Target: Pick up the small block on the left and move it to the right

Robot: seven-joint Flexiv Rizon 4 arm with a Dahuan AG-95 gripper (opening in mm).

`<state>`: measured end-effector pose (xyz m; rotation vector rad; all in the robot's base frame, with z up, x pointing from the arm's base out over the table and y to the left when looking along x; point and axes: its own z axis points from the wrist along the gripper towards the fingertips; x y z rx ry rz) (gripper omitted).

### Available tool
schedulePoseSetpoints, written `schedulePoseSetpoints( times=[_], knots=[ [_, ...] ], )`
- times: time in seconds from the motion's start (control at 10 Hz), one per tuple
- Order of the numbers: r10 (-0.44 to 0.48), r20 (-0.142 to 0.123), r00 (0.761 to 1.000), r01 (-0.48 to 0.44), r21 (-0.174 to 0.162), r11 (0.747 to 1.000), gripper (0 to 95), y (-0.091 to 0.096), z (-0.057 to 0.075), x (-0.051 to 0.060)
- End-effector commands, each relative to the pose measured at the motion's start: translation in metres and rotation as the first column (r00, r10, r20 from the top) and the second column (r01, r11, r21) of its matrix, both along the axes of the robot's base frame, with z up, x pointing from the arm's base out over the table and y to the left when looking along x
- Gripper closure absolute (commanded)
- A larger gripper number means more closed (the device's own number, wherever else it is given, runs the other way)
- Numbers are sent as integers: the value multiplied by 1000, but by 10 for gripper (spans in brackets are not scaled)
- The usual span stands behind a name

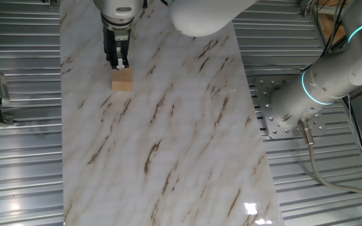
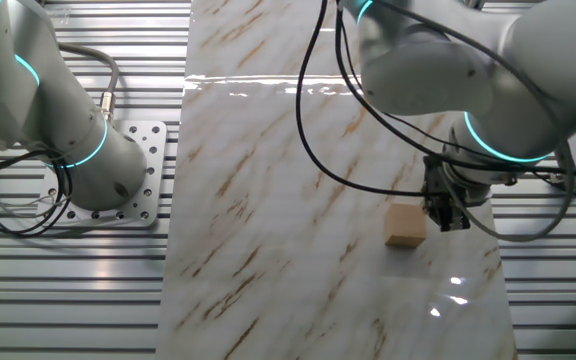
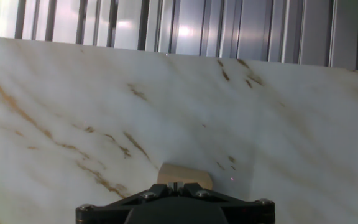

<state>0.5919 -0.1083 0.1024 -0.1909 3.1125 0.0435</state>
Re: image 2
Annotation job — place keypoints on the small wooden block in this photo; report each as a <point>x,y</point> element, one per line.
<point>404,227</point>

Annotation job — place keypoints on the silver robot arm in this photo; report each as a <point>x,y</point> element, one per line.
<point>418,75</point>

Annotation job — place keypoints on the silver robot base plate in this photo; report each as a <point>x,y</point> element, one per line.
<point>153,150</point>

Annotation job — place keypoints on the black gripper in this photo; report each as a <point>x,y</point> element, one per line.
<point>435,190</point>

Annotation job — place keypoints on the marble pattern mat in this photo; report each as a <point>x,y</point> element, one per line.
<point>293,250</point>

